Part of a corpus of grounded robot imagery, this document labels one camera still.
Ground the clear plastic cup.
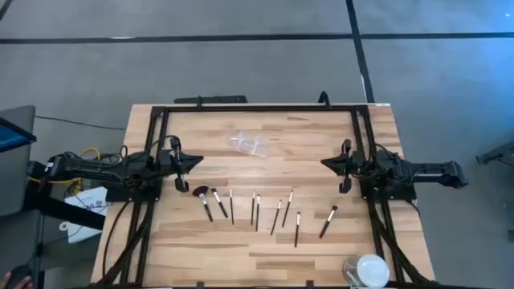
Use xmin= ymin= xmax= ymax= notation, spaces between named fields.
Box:
xmin=341 ymin=253 xmax=391 ymax=289

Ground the black equipment base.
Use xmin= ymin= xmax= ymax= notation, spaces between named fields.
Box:
xmin=475 ymin=140 xmax=514 ymax=166

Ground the fluffy round makeup brush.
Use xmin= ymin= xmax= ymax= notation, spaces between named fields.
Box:
xmin=318 ymin=205 xmax=340 ymax=240

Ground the thin makeup brush gold ferrule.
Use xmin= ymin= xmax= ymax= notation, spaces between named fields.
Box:
xmin=269 ymin=199 xmax=284 ymax=237
xmin=280 ymin=190 xmax=295 ymax=229
xmin=294 ymin=211 xmax=302 ymax=249

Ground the blue screen monitor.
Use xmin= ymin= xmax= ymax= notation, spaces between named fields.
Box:
xmin=0 ymin=116 xmax=38 ymax=153

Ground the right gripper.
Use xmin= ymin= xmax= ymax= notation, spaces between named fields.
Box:
xmin=320 ymin=139 xmax=365 ymax=194

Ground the person's hand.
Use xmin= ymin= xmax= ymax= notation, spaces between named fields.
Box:
xmin=0 ymin=271 xmax=34 ymax=289

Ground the clear acrylic brush organizer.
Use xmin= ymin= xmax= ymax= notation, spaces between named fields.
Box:
xmin=224 ymin=128 xmax=271 ymax=158

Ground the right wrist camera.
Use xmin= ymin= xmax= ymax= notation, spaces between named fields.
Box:
xmin=348 ymin=151 xmax=365 ymax=173

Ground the white paper sheet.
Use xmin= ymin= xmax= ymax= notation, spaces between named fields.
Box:
xmin=59 ymin=185 xmax=110 ymax=245

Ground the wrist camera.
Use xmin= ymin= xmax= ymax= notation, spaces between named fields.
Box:
xmin=348 ymin=151 xmax=365 ymax=173
xmin=159 ymin=151 xmax=176 ymax=173

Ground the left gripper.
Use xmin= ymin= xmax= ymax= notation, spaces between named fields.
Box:
xmin=154 ymin=137 xmax=204 ymax=193

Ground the black mount bar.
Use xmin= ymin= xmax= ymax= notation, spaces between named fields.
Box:
xmin=173 ymin=95 xmax=249 ymax=105

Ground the black aluminium table frame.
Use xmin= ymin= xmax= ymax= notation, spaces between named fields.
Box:
xmin=96 ymin=104 xmax=437 ymax=289

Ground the fan makeup brush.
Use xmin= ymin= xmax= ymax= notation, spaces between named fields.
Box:
xmin=191 ymin=185 xmax=214 ymax=223

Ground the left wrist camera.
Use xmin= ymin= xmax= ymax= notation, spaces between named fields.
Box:
xmin=159 ymin=151 xmax=176 ymax=173

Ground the yellow cable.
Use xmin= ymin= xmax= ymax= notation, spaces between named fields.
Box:
xmin=27 ymin=147 xmax=101 ymax=194

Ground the black cable bundle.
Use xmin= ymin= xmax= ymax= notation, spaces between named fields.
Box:
xmin=365 ymin=199 xmax=437 ymax=287
xmin=100 ymin=199 xmax=153 ymax=286

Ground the black stand leg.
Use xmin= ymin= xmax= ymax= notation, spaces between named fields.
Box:
xmin=23 ymin=192 xmax=106 ymax=232

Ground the thin black floor cable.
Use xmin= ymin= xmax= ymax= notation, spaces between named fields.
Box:
xmin=35 ymin=115 xmax=127 ymax=132

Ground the medium makeup brush silver ferrule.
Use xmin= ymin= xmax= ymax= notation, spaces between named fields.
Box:
xmin=210 ymin=187 xmax=229 ymax=220

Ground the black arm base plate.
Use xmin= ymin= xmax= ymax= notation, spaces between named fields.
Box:
xmin=360 ymin=180 xmax=418 ymax=202
xmin=104 ymin=178 xmax=164 ymax=203

